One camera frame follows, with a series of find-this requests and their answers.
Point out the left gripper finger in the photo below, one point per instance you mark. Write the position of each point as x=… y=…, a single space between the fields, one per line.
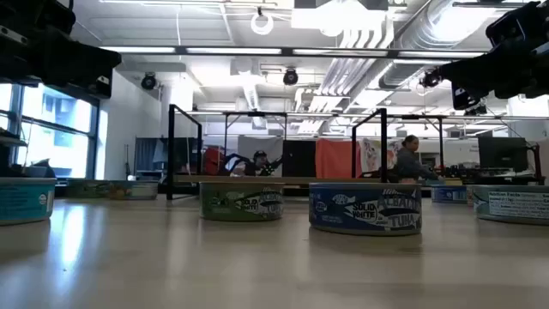
x=98 y=60

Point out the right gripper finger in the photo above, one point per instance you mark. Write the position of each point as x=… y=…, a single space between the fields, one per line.
x=467 y=70

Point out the blue label tuna can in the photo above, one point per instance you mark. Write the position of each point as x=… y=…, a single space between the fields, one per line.
x=364 y=210
x=448 y=194

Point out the teal label tuna can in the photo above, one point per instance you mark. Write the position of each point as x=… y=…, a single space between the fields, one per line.
x=137 y=191
x=25 y=201

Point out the large window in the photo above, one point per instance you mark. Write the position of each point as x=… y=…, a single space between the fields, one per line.
x=56 y=129

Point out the black background gantry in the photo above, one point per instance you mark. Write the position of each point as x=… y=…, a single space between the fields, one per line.
x=441 y=141
x=255 y=114

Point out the black computer monitor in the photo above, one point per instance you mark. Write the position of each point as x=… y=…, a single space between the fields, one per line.
x=502 y=154

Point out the grey desk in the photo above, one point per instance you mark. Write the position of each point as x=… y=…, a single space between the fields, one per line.
x=10 y=141

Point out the dark chair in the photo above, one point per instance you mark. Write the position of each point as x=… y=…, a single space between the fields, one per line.
x=40 y=168

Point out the background work table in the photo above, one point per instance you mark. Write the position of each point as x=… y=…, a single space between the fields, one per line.
x=493 y=176

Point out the blue cabinet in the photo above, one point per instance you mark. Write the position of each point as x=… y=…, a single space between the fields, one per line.
x=146 y=154

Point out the person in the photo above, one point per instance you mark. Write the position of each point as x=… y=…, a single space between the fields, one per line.
x=259 y=159
x=407 y=165

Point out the white cup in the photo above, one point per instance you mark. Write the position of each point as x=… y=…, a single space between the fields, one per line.
x=131 y=180

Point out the printed white cloth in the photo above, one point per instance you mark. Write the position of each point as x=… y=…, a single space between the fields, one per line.
x=369 y=152

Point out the red object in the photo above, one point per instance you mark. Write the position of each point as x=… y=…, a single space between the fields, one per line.
x=213 y=162

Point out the orange cloth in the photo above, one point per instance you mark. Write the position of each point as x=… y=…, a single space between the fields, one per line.
x=336 y=159

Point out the overhead light bar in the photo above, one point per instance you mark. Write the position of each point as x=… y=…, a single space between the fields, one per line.
x=287 y=52

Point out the black panel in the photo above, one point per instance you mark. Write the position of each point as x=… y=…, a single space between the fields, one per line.
x=299 y=159

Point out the black ceiling camera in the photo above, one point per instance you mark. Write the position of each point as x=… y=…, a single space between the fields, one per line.
x=149 y=81
x=290 y=77
x=430 y=79
x=477 y=112

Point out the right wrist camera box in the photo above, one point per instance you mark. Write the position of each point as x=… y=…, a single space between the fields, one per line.
x=506 y=30

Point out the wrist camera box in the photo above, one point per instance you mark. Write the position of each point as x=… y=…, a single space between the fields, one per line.
x=506 y=30
x=51 y=17

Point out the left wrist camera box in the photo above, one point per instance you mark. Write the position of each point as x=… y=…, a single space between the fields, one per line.
x=51 y=17

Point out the silver air duct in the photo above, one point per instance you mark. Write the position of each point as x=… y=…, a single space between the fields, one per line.
x=429 y=26

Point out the wooden shelf with black frame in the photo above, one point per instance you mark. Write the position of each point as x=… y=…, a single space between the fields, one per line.
x=170 y=150

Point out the black aluminium table frame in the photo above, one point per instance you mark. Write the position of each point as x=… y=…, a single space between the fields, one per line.
x=296 y=191

